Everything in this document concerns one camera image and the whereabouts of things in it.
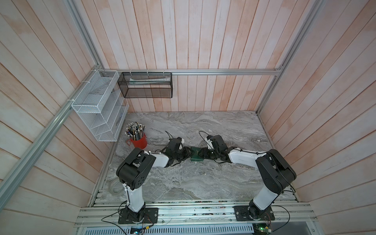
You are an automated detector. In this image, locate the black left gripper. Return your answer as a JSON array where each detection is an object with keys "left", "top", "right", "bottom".
[{"left": 174, "top": 147, "right": 196, "bottom": 163}]

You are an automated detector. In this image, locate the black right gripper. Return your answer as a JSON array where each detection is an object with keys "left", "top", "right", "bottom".
[{"left": 196, "top": 147, "right": 220, "bottom": 160}]

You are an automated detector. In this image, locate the large green jewelry box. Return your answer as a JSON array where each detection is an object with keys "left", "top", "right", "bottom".
[{"left": 191, "top": 147, "right": 205, "bottom": 162}]

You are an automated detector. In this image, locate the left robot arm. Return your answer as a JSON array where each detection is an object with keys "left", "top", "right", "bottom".
[{"left": 116, "top": 137, "right": 193, "bottom": 213}]

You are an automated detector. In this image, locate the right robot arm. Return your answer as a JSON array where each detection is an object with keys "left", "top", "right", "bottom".
[{"left": 204, "top": 135, "right": 297, "bottom": 215}]

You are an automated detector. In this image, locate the red metal pencil cup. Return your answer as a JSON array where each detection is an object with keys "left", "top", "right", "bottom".
[{"left": 126, "top": 134, "right": 147, "bottom": 149}]

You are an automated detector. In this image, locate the clear tape roll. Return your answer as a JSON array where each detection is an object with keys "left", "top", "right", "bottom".
[{"left": 108, "top": 178, "right": 125, "bottom": 196}]

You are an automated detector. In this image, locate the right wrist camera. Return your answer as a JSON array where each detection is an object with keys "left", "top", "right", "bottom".
[{"left": 204, "top": 137, "right": 214, "bottom": 149}]

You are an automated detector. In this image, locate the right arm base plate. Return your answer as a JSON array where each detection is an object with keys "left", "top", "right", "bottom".
[{"left": 234, "top": 206, "right": 275, "bottom": 221}]

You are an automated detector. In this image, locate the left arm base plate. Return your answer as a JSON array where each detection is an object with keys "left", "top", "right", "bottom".
[{"left": 118, "top": 208, "right": 159, "bottom": 224}]

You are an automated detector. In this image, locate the black wire mesh basket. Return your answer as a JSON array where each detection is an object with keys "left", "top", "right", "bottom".
[{"left": 117, "top": 71, "right": 173, "bottom": 99}]

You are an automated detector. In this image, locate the aluminium frame rail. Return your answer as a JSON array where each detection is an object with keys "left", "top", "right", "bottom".
[{"left": 102, "top": 69, "right": 282, "bottom": 76}]

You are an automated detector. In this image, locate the white wire mesh shelf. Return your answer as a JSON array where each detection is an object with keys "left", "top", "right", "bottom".
[{"left": 71, "top": 70, "right": 129, "bottom": 142}]

